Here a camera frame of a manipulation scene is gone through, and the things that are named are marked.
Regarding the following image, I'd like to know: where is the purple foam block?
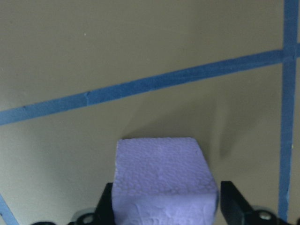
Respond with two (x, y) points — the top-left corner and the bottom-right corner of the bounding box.
(112, 137), (219, 225)

